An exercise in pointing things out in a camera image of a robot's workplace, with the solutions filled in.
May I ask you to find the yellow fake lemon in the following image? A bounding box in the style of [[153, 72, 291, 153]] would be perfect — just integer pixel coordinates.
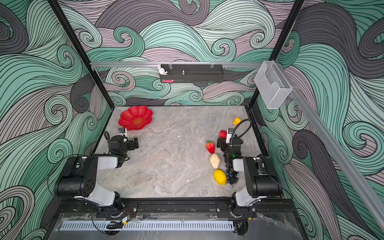
[[214, 169, 227, 186]]

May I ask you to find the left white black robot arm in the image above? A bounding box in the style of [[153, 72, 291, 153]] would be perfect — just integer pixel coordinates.
[[54, 131, 139, 211]]

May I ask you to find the beige fake pear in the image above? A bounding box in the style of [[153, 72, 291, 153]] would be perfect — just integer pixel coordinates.
[[209, 153, 221, 169]]

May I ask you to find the black wall shelf tray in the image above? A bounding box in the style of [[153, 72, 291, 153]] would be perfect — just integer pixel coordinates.
[[159, 64, 224, 85]]

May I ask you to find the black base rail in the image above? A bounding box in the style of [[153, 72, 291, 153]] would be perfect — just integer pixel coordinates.
[[58, 197, 295, 219]]

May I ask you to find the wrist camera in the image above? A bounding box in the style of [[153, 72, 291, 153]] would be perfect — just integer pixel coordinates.
[[226, 128, 234, 144], [118, 128, 127, 138]]

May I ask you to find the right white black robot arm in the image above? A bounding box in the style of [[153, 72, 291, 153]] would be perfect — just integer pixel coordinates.
[[217, 137, 283, 207]]

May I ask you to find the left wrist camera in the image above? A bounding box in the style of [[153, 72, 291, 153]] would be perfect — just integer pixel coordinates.
[[118, 128, 127, 138]]

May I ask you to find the small white rabbit figurine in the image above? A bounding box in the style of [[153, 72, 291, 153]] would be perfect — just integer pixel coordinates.
[[157, 65, 168, 75]]

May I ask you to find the red fake apple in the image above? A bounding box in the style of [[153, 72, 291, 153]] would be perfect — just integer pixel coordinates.
[[219, 130, 228, 140]]

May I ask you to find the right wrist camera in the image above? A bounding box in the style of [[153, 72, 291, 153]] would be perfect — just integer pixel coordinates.
[[226, 128, 234, 144]]

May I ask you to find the white perforated cable duct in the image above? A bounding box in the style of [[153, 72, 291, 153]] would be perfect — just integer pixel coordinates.
[[59, 220, 234, 232]]

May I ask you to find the red fake strawberry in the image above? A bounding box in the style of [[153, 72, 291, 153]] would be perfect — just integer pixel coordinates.
[[206, 141, 216, 154]]

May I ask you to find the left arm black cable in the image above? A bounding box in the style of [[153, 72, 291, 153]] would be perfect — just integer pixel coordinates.
[[103, 130, 121, 157]]

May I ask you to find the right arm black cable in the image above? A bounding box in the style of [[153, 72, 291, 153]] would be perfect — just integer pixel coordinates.
[[231, 118, 253, 142]]

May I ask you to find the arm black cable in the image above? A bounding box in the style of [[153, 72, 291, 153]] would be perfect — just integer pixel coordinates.
[[231, 118, 253, 142], [103, 130, 121, 157]]

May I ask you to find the small yellow fake pear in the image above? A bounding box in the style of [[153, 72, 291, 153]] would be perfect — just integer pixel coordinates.
[[233, 118, 242, 126]]

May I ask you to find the red flower-shaped fruit bowl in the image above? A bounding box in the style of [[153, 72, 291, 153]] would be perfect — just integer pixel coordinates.
[[118, 106, 153, 131]]

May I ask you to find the clear acrylic wall holder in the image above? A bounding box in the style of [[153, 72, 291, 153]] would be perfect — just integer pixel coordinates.
[[255, 61, 292, 110]]

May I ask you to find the dark fake grape bunch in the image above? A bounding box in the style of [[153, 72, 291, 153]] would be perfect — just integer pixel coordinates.
[[226, 169, 239, 185]]

